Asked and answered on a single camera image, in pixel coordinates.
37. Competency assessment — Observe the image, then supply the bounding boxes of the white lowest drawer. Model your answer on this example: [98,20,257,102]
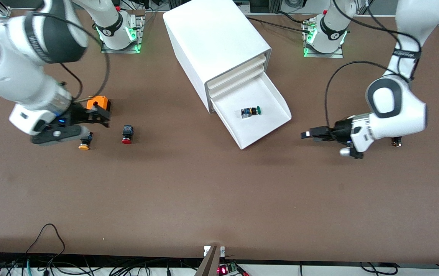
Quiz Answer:
[209,71,293,150]

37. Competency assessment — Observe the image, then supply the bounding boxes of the green push button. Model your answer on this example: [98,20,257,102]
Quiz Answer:
[241,105,262,119]

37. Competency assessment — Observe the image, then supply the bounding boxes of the orange button box with hole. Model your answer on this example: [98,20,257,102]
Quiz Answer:
[87,96,112,118]

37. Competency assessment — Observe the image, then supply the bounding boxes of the yellow push button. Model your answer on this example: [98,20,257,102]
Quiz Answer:
[78,132,94,151]

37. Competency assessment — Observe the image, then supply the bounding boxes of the white drawer cabinet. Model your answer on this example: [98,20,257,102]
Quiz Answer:
[163,0,272,114]

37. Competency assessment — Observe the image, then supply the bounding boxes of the circuit board with red light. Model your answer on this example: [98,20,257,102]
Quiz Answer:
[217,262,240,276]

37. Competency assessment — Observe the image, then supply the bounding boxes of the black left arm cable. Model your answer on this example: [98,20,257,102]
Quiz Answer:
[325,0,421,131]

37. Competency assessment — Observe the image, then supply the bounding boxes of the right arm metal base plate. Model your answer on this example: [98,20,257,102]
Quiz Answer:
[100,15,144,54]

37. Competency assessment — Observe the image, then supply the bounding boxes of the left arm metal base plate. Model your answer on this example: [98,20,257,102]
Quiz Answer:
[303,19,344,59]

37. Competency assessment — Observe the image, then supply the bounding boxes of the black looped cable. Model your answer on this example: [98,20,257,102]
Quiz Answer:
[25,223,66,255]

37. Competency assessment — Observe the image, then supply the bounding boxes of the black cable cluster behind table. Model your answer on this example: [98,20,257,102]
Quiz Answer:
[116,0,174,12]

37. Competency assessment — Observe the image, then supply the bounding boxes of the black cable on table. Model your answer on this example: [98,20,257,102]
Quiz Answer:
[245,16,314,32]

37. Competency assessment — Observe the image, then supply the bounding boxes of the black cables under table edge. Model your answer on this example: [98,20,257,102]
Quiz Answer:
[359,262,396,276]

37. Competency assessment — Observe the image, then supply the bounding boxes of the brown camera mount post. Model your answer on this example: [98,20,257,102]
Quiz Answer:
[194,245,221,276]

